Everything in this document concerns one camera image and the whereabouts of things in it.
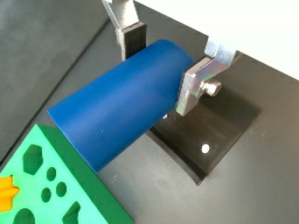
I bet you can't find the black curved cradle fixture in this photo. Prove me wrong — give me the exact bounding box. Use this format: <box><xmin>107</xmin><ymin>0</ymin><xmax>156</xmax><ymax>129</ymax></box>
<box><xmin>149</xmin><ymin>52</ymin><xmax>263</xmax><ymax>186</ymax></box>

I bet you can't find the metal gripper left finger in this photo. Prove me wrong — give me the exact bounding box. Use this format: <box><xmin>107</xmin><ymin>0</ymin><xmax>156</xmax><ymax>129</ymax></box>
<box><xmin>101</xmin><ymin>0</ymin><xmax>147</xmax><ymax>60</ymax></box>

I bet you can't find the dark blue cylinder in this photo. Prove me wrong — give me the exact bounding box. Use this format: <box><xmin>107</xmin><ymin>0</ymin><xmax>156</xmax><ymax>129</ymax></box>
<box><xmin>48</xmin><ymin>39</ymin><xmax>192</xmax><ymax>172</ymax></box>

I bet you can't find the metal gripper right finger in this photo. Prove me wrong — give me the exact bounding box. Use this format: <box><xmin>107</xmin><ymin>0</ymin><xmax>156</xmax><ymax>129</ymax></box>
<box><xmin>176</xmin><ymin>37</ymin><xmax>238</xmax><ymax>116</ymax></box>

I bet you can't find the yellow star prism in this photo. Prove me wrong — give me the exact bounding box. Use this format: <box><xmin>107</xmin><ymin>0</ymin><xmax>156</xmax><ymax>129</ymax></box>
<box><xmin>0</xmin><ymin>176</ymin><xmax>20</xmax><ymax>213</ymax></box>

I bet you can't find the green foam shape-sorter block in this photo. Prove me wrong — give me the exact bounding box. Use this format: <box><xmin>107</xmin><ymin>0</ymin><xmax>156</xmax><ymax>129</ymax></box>
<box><xmin>0</xmin><ymin>124</ymin><xmax>135</xmax><ymax>224</ymax></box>

